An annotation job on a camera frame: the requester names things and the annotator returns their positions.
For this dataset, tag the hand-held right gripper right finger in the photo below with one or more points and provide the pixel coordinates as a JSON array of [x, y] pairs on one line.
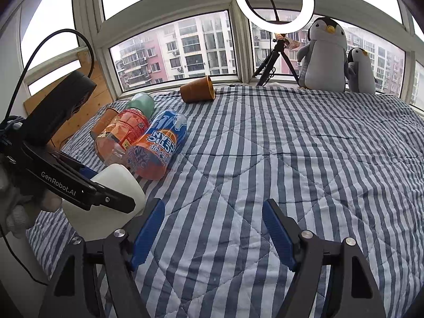
[[278, 235]]

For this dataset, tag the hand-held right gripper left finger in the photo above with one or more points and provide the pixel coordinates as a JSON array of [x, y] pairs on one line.
[[149, 235]]

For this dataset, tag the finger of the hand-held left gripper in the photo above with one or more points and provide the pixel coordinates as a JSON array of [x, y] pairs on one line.
[[88, 174], [116, 201]]

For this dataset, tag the white cup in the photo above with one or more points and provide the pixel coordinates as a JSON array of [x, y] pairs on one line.
[[102, 218]]

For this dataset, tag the orange cup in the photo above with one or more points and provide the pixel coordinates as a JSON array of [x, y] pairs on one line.
[[104, 119]]

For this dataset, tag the green cup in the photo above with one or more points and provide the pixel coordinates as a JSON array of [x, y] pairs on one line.
[[142, 101]]

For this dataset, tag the brown cup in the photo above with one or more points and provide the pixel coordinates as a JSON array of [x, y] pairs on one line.
[[197, 90]]

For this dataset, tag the person's left hand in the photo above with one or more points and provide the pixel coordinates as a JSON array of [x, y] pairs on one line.
[[20, 218]]

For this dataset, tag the wooden board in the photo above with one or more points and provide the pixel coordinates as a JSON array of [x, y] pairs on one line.
[[89, 106]]

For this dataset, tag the clear orange drink bottle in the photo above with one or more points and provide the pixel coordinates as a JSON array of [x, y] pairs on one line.
[[119, 129]]

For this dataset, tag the blue and orange drink bottle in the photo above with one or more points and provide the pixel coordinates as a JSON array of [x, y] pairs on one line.
[[159, 145]]

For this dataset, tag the striped blanket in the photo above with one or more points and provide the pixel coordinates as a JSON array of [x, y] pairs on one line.
[[265, 145]]

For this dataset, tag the black tripod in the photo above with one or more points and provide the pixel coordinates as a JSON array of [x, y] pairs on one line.
[[270, 63]]

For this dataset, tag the large grey penguin plush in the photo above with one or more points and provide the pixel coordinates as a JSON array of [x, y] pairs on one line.
[[326, 59]]

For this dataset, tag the small grey penguin plush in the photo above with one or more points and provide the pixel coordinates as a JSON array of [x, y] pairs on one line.
[[362, 73]]

